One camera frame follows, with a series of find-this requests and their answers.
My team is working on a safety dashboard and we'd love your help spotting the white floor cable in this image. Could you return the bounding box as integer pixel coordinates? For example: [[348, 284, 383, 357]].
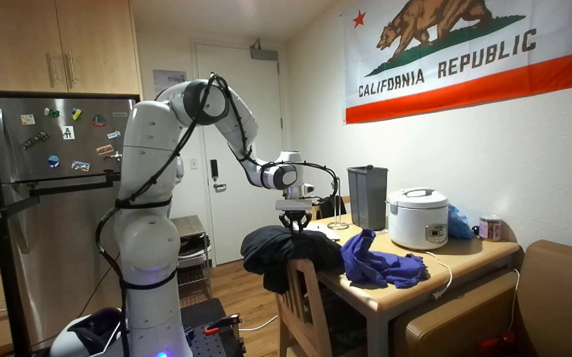
[[238, 314, 282, 336]]

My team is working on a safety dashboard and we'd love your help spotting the dark dotted seat cushion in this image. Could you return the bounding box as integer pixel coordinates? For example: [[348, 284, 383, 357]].
[[312, 284, 370, 357]]

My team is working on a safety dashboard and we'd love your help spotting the wooden wall cabinet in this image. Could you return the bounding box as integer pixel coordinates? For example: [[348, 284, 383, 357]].
[[0, 0, 143, 98]]

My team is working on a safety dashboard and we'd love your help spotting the purple cloth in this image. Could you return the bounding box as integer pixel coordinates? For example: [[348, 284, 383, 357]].
[[340, 229, 431, 292]]

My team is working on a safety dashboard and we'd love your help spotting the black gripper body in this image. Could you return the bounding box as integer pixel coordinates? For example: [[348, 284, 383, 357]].
[[280, 211, 312, 231]]

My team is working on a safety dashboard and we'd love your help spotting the tall grey bin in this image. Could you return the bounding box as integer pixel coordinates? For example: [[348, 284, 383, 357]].
[[346, 165, 389, 233]]

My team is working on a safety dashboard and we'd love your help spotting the blue crumpled cloth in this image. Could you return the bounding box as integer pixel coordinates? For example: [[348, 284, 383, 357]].
[[447, 203, 477, 242]]

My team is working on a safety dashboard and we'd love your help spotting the navy hoodie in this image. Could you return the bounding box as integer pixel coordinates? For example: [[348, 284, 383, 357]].
[[260, 264, 296, 298]]

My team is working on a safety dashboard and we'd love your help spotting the dark grey jacket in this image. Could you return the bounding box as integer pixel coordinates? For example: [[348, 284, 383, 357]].
[[238, 225, 346, 294]]

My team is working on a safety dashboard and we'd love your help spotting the dark long magnet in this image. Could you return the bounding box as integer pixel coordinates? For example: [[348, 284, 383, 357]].
[[20, 129, 52, 151]]

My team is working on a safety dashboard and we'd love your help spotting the pink mug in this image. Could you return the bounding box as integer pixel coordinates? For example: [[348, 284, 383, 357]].
[[473, 215, 505, 242]]

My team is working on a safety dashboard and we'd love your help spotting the orange handled tool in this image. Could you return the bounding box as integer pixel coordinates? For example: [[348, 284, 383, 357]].
[[203, 314, 242, 336]]

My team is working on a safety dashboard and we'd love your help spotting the grey wall panel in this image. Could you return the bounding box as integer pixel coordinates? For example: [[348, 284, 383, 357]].
[[151, 68, 189, 92]]

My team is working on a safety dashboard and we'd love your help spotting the stainless steel fridge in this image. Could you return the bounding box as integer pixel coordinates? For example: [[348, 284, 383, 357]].
[[0, 92, 141, 357]]

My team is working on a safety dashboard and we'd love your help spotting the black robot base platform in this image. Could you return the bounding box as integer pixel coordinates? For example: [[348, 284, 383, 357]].
[[179, 296, 248, 357]]

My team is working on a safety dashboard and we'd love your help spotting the grey door closer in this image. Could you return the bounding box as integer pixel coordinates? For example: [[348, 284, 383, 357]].
[[248, 40, 282, 64]]

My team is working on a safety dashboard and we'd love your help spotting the California Republic flag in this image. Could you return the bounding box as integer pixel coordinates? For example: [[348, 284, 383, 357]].
[[344, 0, 572, 127]]

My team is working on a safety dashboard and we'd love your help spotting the brown armchair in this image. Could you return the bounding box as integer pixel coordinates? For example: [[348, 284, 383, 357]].
[[391, 238, 572, 357]]

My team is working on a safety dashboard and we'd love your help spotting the white rice cooker cable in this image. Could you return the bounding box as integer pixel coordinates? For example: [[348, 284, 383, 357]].
[[423, 250, 457, 304]]

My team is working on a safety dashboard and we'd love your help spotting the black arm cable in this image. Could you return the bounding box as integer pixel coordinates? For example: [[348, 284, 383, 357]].
[[93, 74, 342, 357]]

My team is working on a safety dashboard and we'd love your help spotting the red floor object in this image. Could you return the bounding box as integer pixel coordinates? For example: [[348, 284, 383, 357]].
[[475, 330, 521, 357]]

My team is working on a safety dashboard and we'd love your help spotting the wooden slatted chair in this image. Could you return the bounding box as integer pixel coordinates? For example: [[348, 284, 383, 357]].
[[274, 256, 370, 357]]

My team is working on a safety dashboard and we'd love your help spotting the metal shelf cart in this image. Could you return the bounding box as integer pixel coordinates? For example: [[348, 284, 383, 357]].
[[169, 215, 215, 304]]

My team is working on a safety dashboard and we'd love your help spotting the white rice cooker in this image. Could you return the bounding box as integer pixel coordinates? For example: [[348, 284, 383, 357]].
[[387, 187, 451, 252]]

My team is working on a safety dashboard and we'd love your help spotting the wooden table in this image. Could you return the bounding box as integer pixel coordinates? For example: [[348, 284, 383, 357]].
[[308, 215, 524, 357]]

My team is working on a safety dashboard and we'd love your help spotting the white door with closer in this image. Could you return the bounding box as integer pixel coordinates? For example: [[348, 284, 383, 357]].
[[193, 44, 288, 266]]

